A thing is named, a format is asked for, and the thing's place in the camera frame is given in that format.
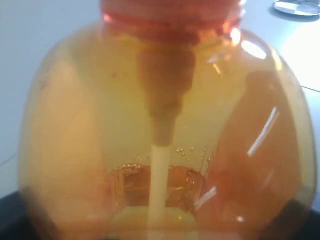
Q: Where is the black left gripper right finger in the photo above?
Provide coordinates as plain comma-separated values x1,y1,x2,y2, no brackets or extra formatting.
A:
285,199,320,240

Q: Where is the orange dish soap pump bottle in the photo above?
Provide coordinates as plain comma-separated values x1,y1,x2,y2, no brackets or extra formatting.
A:
18,0,317,240

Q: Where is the steel mesh strainer basket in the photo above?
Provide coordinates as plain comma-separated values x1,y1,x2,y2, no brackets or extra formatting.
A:
272,0,320,17

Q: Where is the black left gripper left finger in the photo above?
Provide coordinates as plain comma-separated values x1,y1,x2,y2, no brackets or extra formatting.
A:
0,191,33,240

